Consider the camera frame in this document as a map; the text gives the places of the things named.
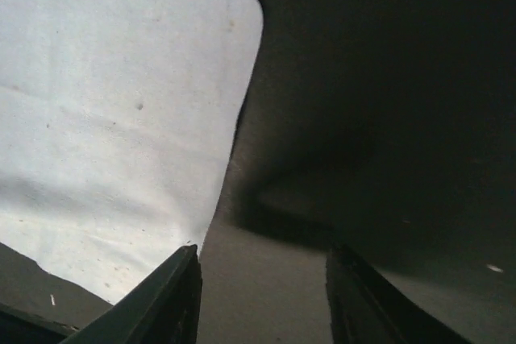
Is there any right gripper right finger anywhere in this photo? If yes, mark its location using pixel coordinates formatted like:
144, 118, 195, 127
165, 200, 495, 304
326, 245, 467, 344

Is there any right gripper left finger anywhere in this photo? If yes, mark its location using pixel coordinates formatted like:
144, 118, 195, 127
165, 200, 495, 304
64, 245, 202, 344

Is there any light blue cleaning cloth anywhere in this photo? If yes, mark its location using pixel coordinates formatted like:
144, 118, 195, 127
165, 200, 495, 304
1, 0, 263, 304

